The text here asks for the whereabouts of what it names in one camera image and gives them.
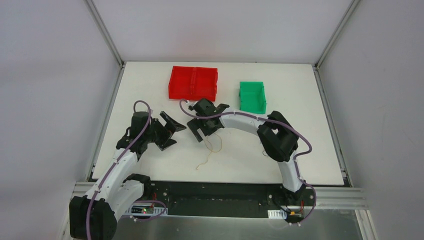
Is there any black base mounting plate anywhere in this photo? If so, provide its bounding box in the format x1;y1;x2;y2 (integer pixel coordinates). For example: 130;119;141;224
142;181;315;219

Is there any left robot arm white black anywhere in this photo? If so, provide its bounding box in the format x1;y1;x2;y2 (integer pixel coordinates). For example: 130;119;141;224
69;111;186;240

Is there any yellow thin wire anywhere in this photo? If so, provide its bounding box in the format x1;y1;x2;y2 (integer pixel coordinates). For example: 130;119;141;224
195;133;223;171

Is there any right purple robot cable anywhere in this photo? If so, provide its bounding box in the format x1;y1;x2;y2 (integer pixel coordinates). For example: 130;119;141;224
179;98;313;186

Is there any green plastic bin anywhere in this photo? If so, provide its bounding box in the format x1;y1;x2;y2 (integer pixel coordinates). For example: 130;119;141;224
239;81;267;115

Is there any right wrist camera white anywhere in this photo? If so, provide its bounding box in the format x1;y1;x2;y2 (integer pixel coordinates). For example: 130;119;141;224
185;101;197;111

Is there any red two-compartment plastic bin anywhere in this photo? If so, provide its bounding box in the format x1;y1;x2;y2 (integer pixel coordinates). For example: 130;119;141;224
168;66;218;102

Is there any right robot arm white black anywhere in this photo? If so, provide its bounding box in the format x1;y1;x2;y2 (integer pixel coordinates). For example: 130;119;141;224
181;98;306;205

